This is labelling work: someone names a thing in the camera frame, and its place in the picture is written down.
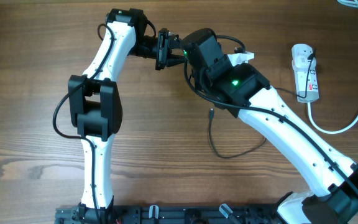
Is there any black USB charger cable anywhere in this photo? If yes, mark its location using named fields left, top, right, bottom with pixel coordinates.
left=208, top=48, right=317, bottom=159

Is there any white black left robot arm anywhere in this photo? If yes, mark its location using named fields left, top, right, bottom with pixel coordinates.
left=68, top=9, right=185, bottom=223

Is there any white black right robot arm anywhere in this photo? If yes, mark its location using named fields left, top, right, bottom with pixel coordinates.
left=180, top=28, right=358, bottom=223

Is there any white power strip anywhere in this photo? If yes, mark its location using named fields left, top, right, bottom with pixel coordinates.
left=291, top=44, right=319, bottom=103

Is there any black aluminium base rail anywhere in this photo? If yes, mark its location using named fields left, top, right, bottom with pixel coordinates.
left=54, top=203, right=282, bottom=224

